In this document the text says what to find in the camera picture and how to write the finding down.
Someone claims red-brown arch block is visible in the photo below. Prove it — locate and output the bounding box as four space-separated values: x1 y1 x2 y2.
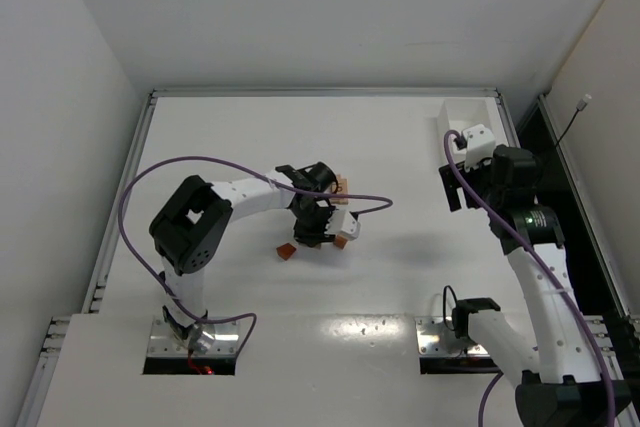
333 235 349 250

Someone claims wood cube with letter O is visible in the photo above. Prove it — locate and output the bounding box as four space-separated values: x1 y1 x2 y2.
333 177 348 195

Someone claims long light wood plank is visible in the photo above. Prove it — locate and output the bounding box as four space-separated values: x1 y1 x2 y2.
330 174 349 205

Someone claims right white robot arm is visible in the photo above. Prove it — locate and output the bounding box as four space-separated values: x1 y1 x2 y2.
439 140 632 426

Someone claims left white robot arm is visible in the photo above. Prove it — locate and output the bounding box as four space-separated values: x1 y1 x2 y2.
149 162 338 341

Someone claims red-brown wedge block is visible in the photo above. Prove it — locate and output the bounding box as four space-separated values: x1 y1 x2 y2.
276 243 297 261

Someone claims white open box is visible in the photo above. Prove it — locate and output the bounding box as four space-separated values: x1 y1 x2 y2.
436 98 506 162

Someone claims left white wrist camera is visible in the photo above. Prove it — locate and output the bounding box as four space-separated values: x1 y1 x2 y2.
325 210 361 241

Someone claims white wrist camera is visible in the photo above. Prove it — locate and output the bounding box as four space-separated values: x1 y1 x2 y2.
325 210 361 241
462 124 496 171

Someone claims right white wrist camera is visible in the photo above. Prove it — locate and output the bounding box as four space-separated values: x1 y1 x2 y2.
462 124 496 171

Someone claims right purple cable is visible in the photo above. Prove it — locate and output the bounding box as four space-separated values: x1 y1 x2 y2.
443 129 621 427

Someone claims purple cable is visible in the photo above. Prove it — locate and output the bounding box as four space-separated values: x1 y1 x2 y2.
443 129 621 427
118 155 393 363

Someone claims black cable with white plug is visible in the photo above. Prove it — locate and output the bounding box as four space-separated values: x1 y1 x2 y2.
552 93 593 146

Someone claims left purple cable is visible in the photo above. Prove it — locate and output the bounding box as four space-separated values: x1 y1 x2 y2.
118 155 393 363

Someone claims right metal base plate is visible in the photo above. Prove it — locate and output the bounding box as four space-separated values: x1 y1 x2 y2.
414 316 490 359

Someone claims metal base plate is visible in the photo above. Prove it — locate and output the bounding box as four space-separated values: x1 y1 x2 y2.
146 317 240 359
414 316 490 359

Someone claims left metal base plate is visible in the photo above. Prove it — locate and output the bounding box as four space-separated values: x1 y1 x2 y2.
146 317 240 359

